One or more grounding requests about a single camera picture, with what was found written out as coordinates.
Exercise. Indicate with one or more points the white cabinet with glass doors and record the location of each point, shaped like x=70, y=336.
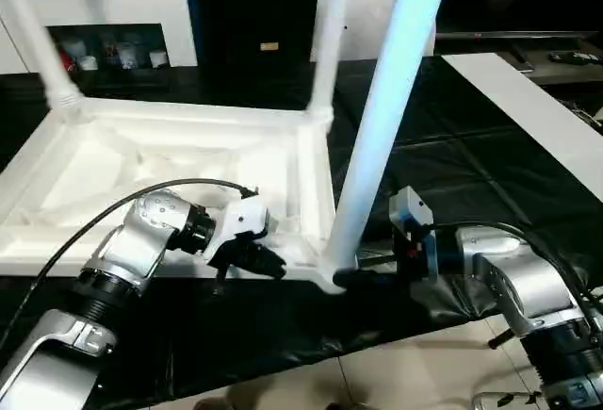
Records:
x=118, y=4

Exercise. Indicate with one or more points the black stand leg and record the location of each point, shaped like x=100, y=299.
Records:
x=500, y=338

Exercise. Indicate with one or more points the black cabinet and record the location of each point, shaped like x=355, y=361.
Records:
x=245, y=4

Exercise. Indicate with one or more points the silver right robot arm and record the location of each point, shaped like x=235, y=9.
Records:
x=527, y=283

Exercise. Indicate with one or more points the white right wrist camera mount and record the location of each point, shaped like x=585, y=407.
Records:
x=414, y=207

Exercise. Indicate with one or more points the dark low tv bench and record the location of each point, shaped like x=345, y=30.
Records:
x=565, y=70

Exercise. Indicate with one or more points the small tan label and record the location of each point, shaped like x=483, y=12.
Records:
x=269, y=46

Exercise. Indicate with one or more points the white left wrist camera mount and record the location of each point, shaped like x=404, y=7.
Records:
x=240, y=224

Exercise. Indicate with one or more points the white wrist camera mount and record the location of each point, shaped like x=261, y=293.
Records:
x=240, y=224
x=414, y=207

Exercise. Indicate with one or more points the white plastic table top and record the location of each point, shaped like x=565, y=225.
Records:
x=165, y=136

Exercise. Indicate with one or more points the white flat board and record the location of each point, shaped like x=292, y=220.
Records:
x=518, y=99

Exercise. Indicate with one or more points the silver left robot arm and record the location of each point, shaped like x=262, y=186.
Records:
x=141, y=231

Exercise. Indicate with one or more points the black remote control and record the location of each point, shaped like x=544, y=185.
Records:
x=575, y=57

